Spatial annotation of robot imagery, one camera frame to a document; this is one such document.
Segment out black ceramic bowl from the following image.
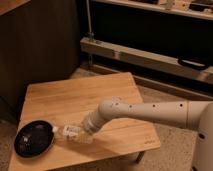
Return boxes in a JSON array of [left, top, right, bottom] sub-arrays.
[[14, 120, 54, 158]]

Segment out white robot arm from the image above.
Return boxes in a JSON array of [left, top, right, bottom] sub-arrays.
[[82, 99, 213, 171]]

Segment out wooden shelf with items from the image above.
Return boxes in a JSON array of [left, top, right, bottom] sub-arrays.
[[93, 0, 213, 21]]

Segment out clear plastic bottle white label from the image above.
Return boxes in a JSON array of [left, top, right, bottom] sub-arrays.
[[52, 125, 93, 144]]

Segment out grey metal beam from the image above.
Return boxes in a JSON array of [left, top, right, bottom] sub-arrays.
[[80, 37, 213, 84]]

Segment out light wooden table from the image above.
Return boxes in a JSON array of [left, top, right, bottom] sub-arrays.
[[8, 73, 160, 171]]

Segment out black handle on beam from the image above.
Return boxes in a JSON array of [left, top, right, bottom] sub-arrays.
[[177, 59, 210, 71]]

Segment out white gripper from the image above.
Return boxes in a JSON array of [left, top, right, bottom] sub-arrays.
[[78, 118, 99, 142]]

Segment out thin metal pole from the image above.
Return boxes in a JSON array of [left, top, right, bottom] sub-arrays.
[[86, 0, 94, 42]]

